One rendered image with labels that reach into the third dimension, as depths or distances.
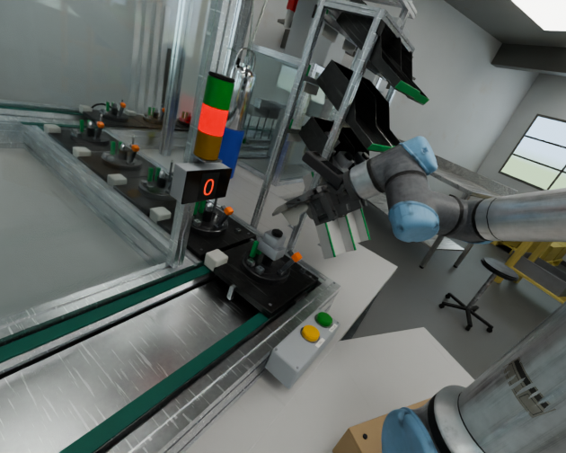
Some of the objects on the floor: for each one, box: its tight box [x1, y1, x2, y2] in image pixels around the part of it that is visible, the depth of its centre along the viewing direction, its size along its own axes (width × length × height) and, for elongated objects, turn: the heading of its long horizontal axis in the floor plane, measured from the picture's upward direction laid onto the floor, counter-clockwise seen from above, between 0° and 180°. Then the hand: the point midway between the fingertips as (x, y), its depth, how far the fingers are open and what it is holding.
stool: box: [438, 257, 519, 333], centre depth 280 cm, size 50×48×60 cm
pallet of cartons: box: [491, 241, 566, 266], centre depth 541 cm, size 90×126×74 cm
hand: (284, 208), depth 76 cm, fingers open, 8 cm apart
